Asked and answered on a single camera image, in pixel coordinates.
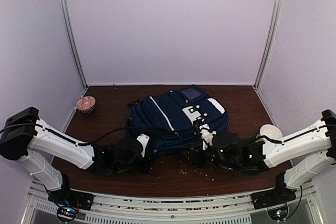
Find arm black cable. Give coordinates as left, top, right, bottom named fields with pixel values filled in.
left=244, top=119, right=336, bottom=146
left=0, top=121, right=184, bottom=151

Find right aluminium corner post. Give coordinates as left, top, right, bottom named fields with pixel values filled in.
left=254, top=0, right=284, bottom=92

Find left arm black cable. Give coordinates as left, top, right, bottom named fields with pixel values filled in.
left=0, top=121, right=184, bottom=151

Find left aluminium corner post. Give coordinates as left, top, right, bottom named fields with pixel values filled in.
left=60, top=0, right=88, bottom=89

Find aluminium corner post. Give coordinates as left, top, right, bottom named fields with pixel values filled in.
left=60, top=0, right=88, bottom=89
left=254, top=0, right=284, bottom=92

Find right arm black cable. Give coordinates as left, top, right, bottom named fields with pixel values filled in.
left=244, top=119, right=336, bottom=146

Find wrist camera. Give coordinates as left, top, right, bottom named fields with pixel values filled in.
left=193, top=119, right=217, bottom=151
left=136, top=133, right=150, bottom=157

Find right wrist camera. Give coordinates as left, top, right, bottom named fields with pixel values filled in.
left=193, top=119, right=217, bottom=151

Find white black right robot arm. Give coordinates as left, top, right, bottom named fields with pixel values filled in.
left=180, top=110, right=335, bottom=204

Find red white patterned bowl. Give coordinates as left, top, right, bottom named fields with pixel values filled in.
left=76, top=96, right=96, bottom=114

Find lime green plate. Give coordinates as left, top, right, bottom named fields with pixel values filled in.
left=255, top=134, right=264, bottom=143

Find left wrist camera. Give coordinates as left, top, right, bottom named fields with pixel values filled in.
left=136, top=133, right=150, bottom=157

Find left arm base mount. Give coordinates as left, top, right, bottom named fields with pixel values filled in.
left=44, top=181, right=94, bottom=223

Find navy blue student backpack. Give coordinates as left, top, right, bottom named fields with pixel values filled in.
left=126, top=85, right=229, bottom=156

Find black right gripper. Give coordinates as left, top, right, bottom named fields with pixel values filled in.
left=179, top=140, right=238, bottom=172

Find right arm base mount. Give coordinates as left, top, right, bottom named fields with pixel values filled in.
left=251, top=186, right=303, bottom=223

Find aluminium front rail frame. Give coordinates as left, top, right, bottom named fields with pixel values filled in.
left=20, top=180, right=326, bottom=223

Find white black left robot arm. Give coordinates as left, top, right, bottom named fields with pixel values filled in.
left=1, top=107, right=150, bottom=205

